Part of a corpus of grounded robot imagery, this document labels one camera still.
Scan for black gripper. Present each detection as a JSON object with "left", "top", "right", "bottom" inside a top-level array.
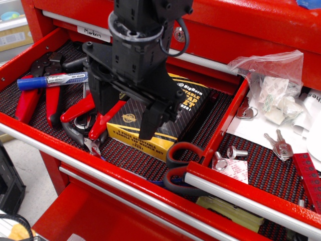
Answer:
[{"left": 82, "top": 33, "right": 186, "bottom": 140}]

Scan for blue dry erase marker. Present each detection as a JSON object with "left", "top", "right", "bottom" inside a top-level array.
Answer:
[{"left": 17, "top": 72, "right": 88, "bottom": 91}]

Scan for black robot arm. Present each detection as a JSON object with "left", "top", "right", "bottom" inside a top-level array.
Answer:
[{"left": 83, "top": 1, "right": 193, "bottom": 140}]

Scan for large open red drawer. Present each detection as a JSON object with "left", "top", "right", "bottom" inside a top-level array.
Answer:
[{"left": 1, "top": 28, "right": 243, "bottom": 240}]

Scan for silver drawer lock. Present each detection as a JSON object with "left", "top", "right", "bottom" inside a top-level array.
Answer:
[{"left": 173, "top": 27, "right": 186, "bottom": 43}]

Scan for small open red drawer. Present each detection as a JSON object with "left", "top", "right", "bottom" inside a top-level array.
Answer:
[{"left": 186, "top": 81, "right": 320, "bottom": 240}]

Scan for yellow black tap wrench box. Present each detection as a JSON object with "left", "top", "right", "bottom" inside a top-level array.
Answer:
[{"left": 107, "top": 73, "right": 211, "bottom": 162}]

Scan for white markers label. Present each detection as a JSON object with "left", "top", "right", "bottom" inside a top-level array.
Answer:
[{"left": 77, "top": 26, "right": 111, "bottom": 43}]

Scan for silver wing key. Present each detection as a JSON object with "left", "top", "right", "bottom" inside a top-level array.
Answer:
[{"left": 212, "top": 152, "right": 228, "bottom": 171}]

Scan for silver T-shaped bolt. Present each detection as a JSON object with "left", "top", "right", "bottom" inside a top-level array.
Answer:
[{"left": 227, "top": 146, "right": 248, "bottom": 159}]

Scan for silver key near divider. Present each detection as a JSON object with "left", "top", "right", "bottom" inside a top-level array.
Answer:
[{"left": 236, "top": 97, "right": 258, "bottom": 121}]

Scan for red tool chest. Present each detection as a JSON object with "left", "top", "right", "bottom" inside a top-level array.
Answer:
[{"left": 0, "top": 0, "right": 321, "bottom": 241}]

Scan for white desiccant packet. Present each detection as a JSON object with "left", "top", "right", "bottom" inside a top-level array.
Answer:
[{"left": 220, "top": 159, "right": 249, "bottom": 184}]

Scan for cardboard box on shelf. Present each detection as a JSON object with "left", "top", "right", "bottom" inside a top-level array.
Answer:
[{"left": 1, "top": 25, "right": 34, "bottom": 51}]

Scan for black crate on floor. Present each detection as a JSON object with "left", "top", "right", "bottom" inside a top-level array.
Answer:
[{"left": 1, "top": 143, "right": 26, "bottom": 214}]

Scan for clear plastic bag with pads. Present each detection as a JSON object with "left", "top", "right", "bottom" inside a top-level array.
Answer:
[{"left": 228, "top": 50, "right": 304, "bottom": 126}]

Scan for yellow green notepad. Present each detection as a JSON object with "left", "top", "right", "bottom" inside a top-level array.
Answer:
[{"left": 196, "top": 196, "right": 265, "bottom": 232}]

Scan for white paper sheet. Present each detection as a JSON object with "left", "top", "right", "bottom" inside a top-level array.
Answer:
[{"left": 227, "top": 89, "right": 320, "bottom": 170}]

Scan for red drill gauge bar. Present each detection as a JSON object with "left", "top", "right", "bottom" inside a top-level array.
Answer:
[{"left": 292, "top": 153, "right": 320, "bottom": 214}]

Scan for red handled pliers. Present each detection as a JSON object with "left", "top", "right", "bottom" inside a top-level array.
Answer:
[{"left": 60, "top": 93, "right": 129, "bottom": 140}]

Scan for grey handled small cutters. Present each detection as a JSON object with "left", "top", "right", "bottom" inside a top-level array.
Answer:
[{"left": 61, "top": 114, "right": 108, "bottom": 160}]

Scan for red grey handled scissors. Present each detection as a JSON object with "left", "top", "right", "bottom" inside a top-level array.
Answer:
[{"left": 163, "top": 142, "right": 208, "bottom": 197}]

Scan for black cable loop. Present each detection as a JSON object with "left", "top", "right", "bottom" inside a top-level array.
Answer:
[{"left": 158, "top": 17, "right": 190, "bottom": 57}]

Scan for red handled crimping tool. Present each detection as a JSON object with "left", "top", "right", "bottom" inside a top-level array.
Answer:
[{"left": 15, "top": 52, "right": 63, "bottom": 127}]

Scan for silver key pair on ring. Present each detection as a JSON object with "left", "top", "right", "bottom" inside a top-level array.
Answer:
[{"left": 264, "top": 129, "right": 293, "bottom": 165}]

